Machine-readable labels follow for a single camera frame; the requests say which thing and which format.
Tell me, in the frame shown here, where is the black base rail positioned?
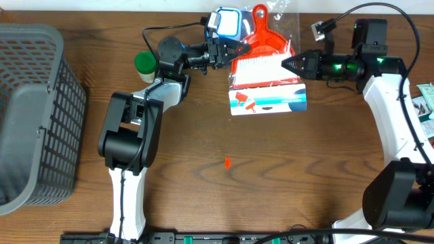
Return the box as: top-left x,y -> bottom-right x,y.
60,231 -> 401,244

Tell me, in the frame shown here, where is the green grip gloves package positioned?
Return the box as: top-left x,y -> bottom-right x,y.
412,96 -> 433,140

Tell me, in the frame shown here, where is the grey plastic mesh basket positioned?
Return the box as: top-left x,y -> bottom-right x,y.
1,24 -> 87,216

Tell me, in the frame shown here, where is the red dustpan brush package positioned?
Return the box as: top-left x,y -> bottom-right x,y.
228,4 -> 307,116

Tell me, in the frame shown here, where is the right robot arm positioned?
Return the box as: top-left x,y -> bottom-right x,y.
281,19 -> 433,243

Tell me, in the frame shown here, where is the pale green wipes packet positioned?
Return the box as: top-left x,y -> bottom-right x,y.
417,83 -> 434,119

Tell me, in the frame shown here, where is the green lid white jar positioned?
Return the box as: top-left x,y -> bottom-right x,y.
134,52 -> 157,83

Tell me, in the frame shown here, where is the white barcode scanner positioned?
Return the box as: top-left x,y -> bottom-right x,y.
213,7 -> 242,41

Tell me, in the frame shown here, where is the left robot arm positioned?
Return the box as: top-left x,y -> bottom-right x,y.
98,36 -> 252,243

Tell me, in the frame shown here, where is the small red plastic fragment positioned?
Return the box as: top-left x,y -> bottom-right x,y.
224,157 -> 231,169

